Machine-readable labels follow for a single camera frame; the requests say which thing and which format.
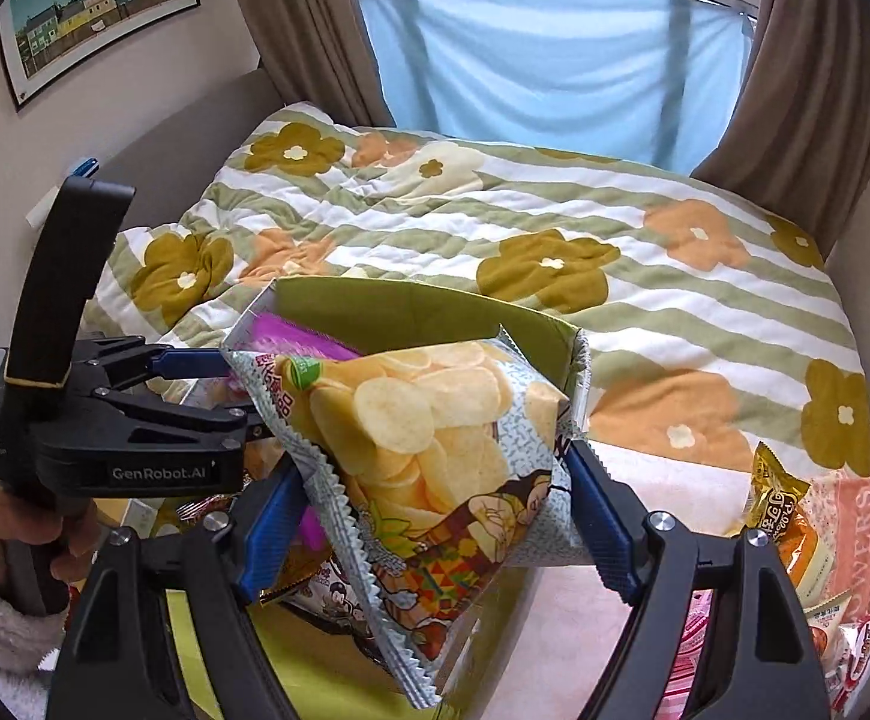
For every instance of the small white item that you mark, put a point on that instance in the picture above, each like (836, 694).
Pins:
(41, 208)

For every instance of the white orange snack packet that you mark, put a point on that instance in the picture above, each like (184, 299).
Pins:
(825, 622)

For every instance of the floral striped blanket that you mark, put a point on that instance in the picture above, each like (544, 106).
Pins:
(555, 202)

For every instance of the potato chips bag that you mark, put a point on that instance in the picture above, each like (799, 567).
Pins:
(405, 427)

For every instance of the purple snack packet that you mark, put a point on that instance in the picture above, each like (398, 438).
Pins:
(292, 334)

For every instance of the framed houses picture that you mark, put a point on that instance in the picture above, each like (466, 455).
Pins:
(97, 15)

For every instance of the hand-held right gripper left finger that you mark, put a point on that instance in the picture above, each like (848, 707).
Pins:
(274, 532)

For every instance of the green-lined cardboard box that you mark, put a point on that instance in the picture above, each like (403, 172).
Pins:
(405, 315)

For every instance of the pink striped snack packet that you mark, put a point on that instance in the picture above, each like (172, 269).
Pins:
(690, 652)

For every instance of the gold snack packet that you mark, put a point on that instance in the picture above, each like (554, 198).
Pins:
(780, 502)

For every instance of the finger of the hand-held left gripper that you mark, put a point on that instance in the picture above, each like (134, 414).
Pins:
(180, 416)
(195, 365)

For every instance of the brown snack packet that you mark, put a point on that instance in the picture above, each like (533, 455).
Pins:
(334, 592)

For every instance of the pale pink bed sheet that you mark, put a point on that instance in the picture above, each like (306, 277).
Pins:
(667, 487)

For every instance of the person's left forearm white sleeve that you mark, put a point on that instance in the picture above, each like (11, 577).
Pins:
(0, 630)

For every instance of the light blue cloth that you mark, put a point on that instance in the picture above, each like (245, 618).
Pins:
(555, 67)

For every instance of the red label snack packet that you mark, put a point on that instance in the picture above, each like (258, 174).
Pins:
(866, 641)

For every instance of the small blue item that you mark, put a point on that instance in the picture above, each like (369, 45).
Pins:
(84, 166)

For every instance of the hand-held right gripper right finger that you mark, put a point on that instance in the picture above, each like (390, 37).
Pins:
(600, 517)

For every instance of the person's left hand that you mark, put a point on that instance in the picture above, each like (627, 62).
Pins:
(79, 551)

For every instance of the brown curtain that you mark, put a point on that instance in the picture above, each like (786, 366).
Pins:
(802, 90)
(315, 22)

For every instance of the grey headboard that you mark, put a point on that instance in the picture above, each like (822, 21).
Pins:
(180, 165)

